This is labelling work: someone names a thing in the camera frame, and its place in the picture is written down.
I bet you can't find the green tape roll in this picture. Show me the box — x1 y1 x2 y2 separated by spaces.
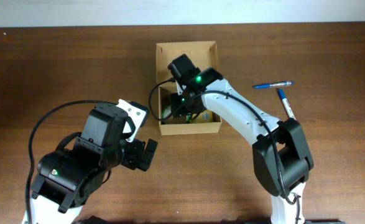
162 105 172 121

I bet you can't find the yellow sticky note pad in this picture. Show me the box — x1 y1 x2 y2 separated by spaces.
190 110 213 123

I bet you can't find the brown cardboard box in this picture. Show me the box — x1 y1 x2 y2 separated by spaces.
155 41 222 136

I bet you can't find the blue white marker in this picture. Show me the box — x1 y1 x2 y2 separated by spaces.
277 89 296 119

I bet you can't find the blue ballpoint pen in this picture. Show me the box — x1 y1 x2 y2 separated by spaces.
253 81 294 89

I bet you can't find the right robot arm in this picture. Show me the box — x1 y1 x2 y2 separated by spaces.
168 54 314 223

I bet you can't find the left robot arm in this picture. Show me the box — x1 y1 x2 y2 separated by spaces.
23 100 157 223

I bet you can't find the left black cable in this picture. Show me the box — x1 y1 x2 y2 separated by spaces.
24 100 121 224

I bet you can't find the black cable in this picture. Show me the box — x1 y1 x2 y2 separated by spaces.
24 100 121 224
148 78 301 224

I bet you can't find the right black cable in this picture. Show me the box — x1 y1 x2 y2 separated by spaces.
148 78 301 224

